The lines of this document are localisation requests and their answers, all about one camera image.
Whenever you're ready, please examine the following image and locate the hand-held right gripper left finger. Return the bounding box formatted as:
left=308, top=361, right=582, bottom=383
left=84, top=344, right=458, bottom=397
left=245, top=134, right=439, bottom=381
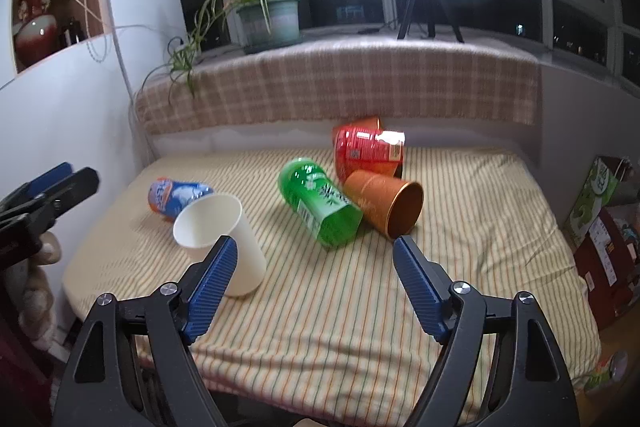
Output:
left=52, top=235, right=239, bottom=427

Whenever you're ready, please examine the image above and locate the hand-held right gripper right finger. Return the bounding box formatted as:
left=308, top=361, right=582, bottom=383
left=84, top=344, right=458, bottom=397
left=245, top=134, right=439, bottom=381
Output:
left=392, top=235, right=581, bottom=427

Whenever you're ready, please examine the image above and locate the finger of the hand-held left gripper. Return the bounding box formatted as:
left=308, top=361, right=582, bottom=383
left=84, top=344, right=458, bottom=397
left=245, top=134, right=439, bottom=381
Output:
left=0, top=162, right=75, bottom=214
left=0, top=166, right=101, bottom=234

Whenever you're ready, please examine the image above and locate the white paper cup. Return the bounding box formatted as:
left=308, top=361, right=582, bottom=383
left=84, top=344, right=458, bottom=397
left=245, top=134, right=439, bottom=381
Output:
left=173, top=194, right=268, bottom=298

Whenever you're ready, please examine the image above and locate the blue printed cup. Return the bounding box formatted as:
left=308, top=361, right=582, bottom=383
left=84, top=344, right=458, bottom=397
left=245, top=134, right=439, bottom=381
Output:
left=147, top=177, right=215, bottom=222

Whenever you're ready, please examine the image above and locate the orange cup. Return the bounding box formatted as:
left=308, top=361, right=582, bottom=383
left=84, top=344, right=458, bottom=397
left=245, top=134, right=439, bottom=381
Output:
left=344, top=170, right=425, bottom=240

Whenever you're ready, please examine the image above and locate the green printed cup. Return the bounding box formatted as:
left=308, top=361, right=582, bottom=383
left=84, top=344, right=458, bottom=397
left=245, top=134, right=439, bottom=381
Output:
left=277, top=157, right=364, bottom=249

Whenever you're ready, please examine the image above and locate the red printed cup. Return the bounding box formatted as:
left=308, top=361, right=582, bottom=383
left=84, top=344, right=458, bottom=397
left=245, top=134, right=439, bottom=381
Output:
left=332, top=116, right=406, bottom=184

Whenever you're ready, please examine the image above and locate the person's left hand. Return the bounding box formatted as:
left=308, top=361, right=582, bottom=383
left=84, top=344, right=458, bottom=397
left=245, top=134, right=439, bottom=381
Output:
left=29, top=229, right=63, bottom=269

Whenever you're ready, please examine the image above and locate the red ceramic vase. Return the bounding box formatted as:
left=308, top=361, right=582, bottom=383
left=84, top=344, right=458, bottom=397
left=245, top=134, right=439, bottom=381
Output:
left=13, top=0, right=55, bottom=70

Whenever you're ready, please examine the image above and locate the dark bottle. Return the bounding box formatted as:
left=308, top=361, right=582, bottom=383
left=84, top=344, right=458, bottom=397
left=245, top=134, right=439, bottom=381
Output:
left=58, top=16, right=87, bottom=51

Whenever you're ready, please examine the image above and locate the red cardboard box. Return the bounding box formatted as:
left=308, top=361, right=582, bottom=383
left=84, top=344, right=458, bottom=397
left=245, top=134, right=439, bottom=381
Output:
left=572, top=206, right=640, bottom=332

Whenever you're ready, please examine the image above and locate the green cardboard box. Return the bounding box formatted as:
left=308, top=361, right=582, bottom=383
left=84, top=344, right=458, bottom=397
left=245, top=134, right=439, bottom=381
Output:
left=566, top=156, right=622, bottom=249

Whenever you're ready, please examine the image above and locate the colourful packet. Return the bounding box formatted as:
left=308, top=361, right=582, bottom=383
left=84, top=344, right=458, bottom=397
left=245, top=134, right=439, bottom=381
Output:
left=581, top=349, right=629, bottom=396

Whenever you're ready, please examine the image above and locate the plaid cloth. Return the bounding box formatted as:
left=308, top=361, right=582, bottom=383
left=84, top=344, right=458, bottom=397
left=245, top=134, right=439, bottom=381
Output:
left=134, top=33, right=544, bottom=138

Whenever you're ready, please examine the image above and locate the potted spider plant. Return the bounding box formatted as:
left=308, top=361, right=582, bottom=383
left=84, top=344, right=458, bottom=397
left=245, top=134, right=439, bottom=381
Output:
left=142, top=0, right=347, bottom=98

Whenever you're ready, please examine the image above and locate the white cable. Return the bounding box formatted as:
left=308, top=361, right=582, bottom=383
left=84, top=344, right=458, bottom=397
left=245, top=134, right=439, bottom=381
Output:
left=19, top=0, right=138, bottom=110

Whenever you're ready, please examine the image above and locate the black cable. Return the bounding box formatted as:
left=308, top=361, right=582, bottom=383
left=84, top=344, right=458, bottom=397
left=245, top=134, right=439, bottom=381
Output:
left=357, top=23, right=401, bottom=36

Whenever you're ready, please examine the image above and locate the white window frame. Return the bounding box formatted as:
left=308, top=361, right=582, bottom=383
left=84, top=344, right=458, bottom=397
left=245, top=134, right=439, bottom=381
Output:
left=172, top=0, right=640, bottom=98

